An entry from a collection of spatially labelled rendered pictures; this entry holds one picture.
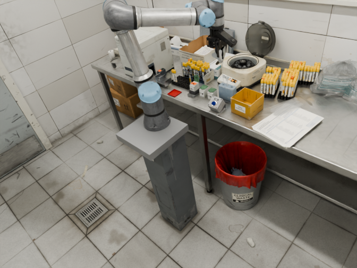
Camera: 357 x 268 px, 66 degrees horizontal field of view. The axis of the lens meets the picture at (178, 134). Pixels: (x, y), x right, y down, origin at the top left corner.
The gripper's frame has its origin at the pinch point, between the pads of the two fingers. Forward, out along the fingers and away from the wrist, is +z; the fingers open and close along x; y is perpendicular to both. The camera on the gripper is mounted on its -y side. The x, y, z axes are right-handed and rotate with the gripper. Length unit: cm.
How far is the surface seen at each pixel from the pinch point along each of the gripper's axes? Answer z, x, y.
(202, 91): 19.9, 5.9, 11.4
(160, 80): 20, 9, 46
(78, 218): 113, 95, 80
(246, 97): 21.1, -3.0, -14.3
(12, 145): 87, 93, 186
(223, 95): 21.6, 1.9, -1.6
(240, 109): 20.2, 10.1, -18.2
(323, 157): 25, 17, -66
